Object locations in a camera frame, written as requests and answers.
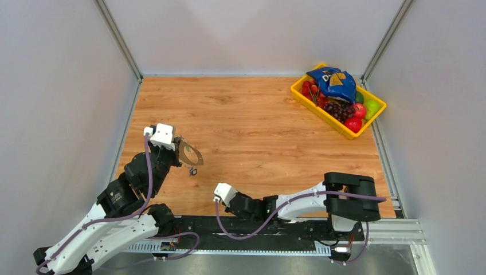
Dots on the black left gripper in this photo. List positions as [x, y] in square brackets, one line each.
[174, 153]

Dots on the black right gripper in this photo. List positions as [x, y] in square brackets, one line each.
[240, 194]

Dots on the metal key organizer ring plate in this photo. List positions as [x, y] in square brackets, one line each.
[189, 155]

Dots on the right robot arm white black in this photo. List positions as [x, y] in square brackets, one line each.
[346, 198]

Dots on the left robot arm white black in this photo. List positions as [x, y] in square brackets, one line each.
[121, 215]

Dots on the yellow plastic bin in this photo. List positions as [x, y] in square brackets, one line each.
[361, 96]

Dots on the red cherries bunch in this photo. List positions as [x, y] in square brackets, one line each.
[312, 92]

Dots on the purple grape bunch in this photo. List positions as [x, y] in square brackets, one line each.
[340, 111]

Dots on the red apple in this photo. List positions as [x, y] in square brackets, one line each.
[354, 124]

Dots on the red peach fruit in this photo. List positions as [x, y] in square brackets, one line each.
[360, 111]

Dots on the blue chips bag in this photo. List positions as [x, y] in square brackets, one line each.
[334, 83]

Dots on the green apple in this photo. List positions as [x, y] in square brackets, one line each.
[372, 107]

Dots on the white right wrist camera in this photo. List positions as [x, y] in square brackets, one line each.
[224, 193]

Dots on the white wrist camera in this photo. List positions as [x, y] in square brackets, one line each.
[224, 193]
[161, 135]

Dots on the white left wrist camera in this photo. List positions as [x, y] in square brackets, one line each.
[161, 135]

